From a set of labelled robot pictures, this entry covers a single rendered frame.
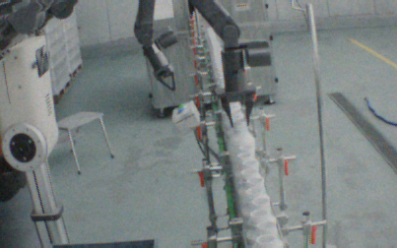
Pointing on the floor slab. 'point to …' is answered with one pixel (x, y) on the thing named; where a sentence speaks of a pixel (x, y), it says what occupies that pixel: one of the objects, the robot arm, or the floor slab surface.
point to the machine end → (250, 15)
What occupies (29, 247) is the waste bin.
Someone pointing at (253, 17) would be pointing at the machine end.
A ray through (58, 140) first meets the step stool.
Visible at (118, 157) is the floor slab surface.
